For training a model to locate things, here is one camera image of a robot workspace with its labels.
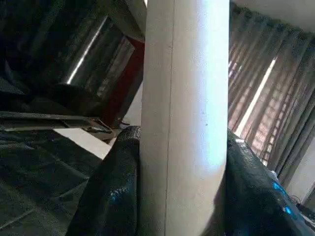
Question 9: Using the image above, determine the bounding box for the black plastic mat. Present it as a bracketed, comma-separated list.
[0, 126, 107, 236]

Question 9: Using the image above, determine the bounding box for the white plastic table leg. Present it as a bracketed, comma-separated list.
[138, 0, 231, 236]

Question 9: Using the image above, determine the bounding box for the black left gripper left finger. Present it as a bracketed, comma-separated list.
[67, 125, 143, 236]

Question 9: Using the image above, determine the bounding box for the grey window curtain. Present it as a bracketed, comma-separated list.
[227, 1, 315, 184]

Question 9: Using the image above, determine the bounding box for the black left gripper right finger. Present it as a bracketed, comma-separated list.
[224, 128, 308, 236]

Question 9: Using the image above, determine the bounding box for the white board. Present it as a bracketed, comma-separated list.
[53, 127, 112, 161]

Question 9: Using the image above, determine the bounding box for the black glossy cabinet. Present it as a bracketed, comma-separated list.
[0, 0, 146, 125]

